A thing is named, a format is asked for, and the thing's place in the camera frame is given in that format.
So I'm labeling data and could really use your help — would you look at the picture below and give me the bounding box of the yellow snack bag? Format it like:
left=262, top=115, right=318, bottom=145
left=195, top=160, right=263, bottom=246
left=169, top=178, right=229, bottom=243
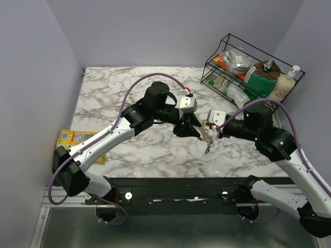
left=56, top=130, right=96, bottom=149

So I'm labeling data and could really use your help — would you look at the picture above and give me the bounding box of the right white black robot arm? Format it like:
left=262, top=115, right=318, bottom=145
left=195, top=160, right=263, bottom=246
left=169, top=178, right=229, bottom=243
left=207, top=102, right=330, bottom=238

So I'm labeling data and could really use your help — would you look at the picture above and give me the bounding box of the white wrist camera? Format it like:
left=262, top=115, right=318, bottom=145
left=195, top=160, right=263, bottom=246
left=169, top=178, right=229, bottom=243
left=178, top=96, right=197, bottom=114
left=206, top=109, right=227, bottom=132

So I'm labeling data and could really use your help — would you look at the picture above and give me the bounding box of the white pump soap bottle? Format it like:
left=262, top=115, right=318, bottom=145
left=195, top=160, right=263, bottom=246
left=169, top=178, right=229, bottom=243
left=268, top=65, right=300, bottom=102

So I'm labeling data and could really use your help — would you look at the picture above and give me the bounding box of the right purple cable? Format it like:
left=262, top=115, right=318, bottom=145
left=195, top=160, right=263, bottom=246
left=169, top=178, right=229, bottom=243
left=216, top=98, right=331, bottom=197

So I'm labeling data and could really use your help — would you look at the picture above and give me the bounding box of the silver foil bag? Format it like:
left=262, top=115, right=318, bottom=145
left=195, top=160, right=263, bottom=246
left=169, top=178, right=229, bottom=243
left=221, top=48, right=252, bottom=74

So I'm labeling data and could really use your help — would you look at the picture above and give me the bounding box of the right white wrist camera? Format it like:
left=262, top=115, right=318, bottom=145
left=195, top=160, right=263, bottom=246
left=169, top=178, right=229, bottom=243
left=206, top=109, right=227, bottom=132

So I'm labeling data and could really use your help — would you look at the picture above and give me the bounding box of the keyring with keys red tag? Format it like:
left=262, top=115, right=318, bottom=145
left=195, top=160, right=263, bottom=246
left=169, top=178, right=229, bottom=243
left=198, top=123, right=215, bottom=156

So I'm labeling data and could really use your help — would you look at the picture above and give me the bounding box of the aluminium frame rail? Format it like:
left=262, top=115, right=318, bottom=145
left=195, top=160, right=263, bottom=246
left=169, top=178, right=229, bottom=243
left=29, top=187, right=87, bottom=248

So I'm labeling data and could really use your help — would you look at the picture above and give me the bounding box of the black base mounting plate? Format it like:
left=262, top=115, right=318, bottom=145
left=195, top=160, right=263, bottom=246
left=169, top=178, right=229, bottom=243
left=85, top=177, right=293, bottom=215

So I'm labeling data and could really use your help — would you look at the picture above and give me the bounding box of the orange snack bag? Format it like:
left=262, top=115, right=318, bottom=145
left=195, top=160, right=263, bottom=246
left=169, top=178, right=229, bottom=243
left=213, top=52, right=247, bottom=80

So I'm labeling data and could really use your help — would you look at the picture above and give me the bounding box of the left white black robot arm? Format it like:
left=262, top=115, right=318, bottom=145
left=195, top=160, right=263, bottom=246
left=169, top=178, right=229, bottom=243
left=52, top=82, right=201, bottom=204

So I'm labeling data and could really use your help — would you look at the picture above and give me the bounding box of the green brown snack bag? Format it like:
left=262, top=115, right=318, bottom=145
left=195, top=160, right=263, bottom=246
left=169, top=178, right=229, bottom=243
left=243, top=60, right=281, bottom=100

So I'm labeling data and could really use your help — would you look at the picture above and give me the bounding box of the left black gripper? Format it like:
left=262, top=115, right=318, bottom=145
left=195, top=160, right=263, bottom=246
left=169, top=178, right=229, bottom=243
left=153, top=105, right=202, bottom=138

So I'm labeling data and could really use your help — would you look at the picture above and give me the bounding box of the black wire rack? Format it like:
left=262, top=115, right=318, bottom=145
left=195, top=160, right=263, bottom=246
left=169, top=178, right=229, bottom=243
left=201, top=33, right=305, bottom=111

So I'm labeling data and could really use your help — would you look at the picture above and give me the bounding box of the clear plastic packet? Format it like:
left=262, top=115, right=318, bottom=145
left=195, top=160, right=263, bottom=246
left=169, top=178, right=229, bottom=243
left=227, top=84, right=250, bottom=109

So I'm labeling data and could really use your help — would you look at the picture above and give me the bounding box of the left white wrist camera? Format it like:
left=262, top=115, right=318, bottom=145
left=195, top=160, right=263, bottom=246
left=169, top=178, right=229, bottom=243
left=178, top=96, right=197, bottom=114

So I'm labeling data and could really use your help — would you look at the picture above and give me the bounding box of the green white snack packet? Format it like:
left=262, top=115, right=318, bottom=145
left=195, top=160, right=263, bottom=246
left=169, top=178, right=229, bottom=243
left=209, top=75, right=232, bottom=95

